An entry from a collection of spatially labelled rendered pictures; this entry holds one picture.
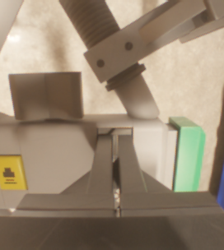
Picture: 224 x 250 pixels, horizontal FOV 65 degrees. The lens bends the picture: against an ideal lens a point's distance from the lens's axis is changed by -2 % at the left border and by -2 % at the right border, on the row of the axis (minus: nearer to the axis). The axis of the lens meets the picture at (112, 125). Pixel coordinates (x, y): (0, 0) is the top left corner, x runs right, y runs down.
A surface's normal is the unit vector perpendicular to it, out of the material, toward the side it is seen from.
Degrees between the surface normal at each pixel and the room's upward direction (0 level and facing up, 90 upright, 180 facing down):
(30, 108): 6
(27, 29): 0
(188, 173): 22
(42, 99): 6
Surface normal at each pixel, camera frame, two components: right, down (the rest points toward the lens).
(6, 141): 0.00, 0.28
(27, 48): 0.38, 0.25
